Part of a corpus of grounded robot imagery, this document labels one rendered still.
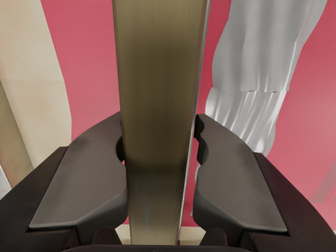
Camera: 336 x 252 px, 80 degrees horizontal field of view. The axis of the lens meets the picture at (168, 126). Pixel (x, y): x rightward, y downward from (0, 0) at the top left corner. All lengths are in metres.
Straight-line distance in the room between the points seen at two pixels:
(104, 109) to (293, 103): 0.18
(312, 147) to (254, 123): 0.08
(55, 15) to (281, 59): 0.18
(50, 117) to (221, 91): 0.16
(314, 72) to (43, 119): 0.25
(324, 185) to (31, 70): 0.34
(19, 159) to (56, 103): 0.07
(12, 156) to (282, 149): 0.27
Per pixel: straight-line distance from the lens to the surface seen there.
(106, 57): 0.18
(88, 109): 0.21
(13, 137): 0.24
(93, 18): 0.18
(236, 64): 0.18
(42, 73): 0.21
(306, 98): 0.23
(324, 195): 0.34
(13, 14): 0.21
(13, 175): 0.25
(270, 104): 0.21
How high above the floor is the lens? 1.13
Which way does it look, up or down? 60 degrees down
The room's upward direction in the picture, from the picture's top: 178 degrees clockwise
